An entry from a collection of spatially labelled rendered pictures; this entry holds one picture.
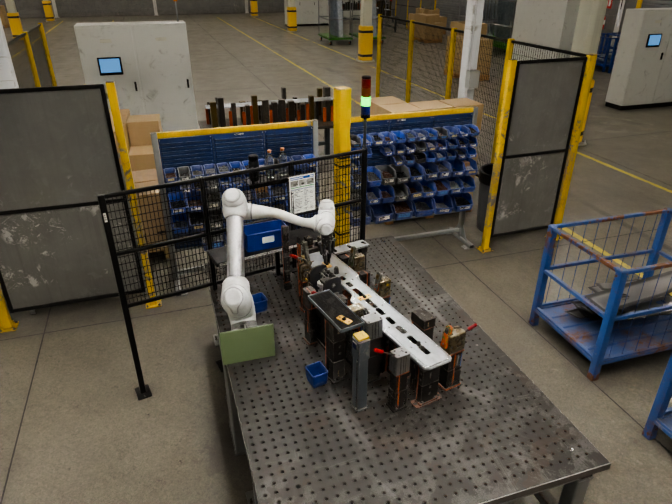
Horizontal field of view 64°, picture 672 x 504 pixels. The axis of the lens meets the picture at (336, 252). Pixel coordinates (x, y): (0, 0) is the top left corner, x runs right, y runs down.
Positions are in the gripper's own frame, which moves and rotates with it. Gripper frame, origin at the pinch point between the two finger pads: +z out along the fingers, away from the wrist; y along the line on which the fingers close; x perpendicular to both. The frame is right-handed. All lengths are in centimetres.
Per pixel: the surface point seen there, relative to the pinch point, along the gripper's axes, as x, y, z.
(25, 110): 183, -151, -77
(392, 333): -85, -6, 5
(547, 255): -27, 188, 34
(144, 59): 637, 28, -45
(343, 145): 58, 46, -55
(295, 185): 55, 5, -33
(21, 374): 123, -200, 106
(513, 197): 96, 280, 45
